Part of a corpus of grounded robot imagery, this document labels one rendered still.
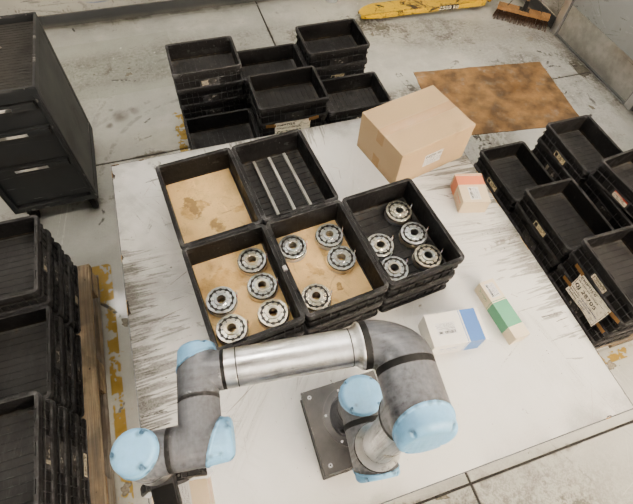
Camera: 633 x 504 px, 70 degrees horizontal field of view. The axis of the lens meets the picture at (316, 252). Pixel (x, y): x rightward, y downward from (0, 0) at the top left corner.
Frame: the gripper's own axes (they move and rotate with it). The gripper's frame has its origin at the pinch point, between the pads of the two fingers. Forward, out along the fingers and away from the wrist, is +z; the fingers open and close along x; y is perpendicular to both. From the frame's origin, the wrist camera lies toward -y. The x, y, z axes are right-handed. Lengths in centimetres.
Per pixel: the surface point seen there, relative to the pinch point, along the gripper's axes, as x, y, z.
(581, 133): -246, 128, 72
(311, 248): -53, 68, 27
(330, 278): -56, 54, 27
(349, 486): -41, -10, 40
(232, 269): -23, 67, 27
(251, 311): -26, 49, 27
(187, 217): -12, 95, 26
